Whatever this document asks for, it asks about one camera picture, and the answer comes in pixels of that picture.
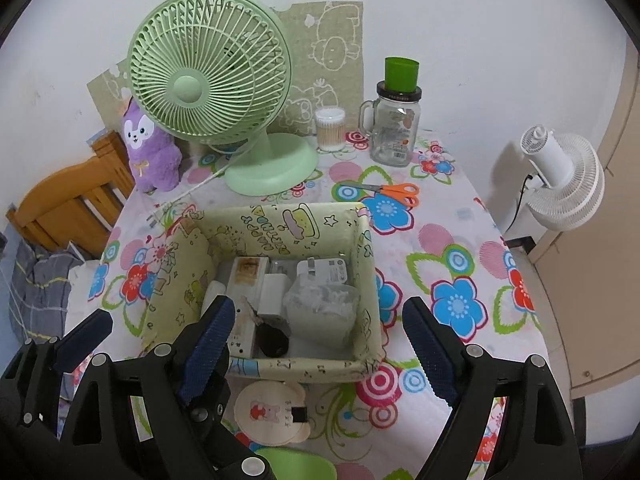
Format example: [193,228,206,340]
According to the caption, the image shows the grey plaid blanket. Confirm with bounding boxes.
[10,237,86,346]

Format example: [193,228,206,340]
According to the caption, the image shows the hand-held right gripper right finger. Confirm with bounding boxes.
[401,296,581,480]

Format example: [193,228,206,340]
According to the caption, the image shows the clear plastic bag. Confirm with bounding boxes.
[281,277,362,350]

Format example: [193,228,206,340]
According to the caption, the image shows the black fan cable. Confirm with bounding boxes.
[502,172,533,236]

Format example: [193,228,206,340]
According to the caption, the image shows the floral tablecloth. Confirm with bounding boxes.
[57,127,546,480]

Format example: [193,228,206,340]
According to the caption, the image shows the orange handled scissors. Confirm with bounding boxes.
[352,182,420,209]

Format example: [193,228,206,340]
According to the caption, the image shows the key with black head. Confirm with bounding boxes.
[254,310,292,359]

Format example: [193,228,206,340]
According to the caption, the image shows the white fan power cable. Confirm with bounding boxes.
[150,152,251,226]

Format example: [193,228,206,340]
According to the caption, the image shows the glass jar mug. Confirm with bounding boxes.
[359,87,423,167]

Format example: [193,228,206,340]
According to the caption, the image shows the green desk fan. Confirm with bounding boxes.
[126,0,319,197]

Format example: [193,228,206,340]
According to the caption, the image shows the beige bear-shaped mirror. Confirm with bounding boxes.
[233,379,311,447]

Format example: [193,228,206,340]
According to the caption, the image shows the beige wooden door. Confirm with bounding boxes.
[527,40,640,401]

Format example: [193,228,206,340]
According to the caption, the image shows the white cube charger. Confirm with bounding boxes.
[260,272,296,322]

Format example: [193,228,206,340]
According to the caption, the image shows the green plastic cup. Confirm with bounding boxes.
[384,57,420,92]

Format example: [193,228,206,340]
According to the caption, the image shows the white power strip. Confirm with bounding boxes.
[225,257,271,360]

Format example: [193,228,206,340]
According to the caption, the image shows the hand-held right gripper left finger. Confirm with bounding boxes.
[59,294,236,480]

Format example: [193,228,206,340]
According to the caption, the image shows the white flat charger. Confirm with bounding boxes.
[296,258,349,288]

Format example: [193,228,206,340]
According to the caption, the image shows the yellow cartoon fabric storage box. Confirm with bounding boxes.
[141,201,388,383]

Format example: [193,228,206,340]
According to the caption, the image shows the white clip fan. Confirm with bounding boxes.
[519,127,606,232]

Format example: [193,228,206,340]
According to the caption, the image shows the white pillow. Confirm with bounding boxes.
[67,255,102,318]

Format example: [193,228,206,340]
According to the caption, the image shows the cotton swab container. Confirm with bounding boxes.
[314,107,347,152]

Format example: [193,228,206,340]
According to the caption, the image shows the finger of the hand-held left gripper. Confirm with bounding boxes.
[0,309,114,428]
[165,376,276,480]

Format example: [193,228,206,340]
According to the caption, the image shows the purple plush toy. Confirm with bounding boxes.
[120,99,182,193]

